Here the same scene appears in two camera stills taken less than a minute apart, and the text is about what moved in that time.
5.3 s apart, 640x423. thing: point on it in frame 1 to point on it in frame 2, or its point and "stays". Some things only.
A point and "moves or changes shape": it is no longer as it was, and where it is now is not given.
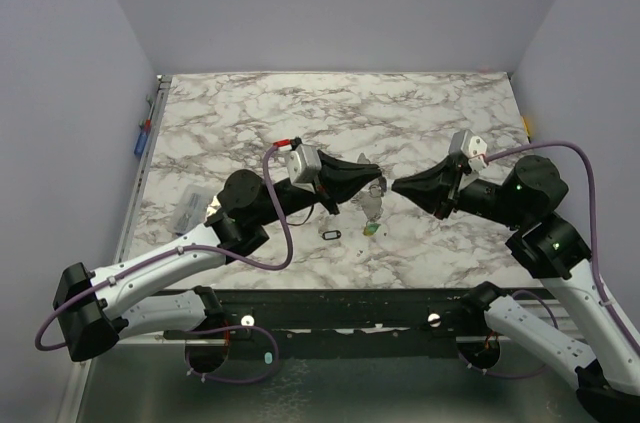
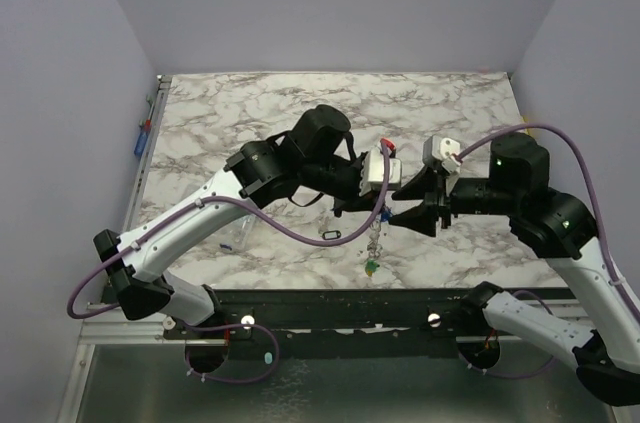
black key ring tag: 327,235 stays
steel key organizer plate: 369,201 moves or changes shape
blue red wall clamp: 145,126 stays
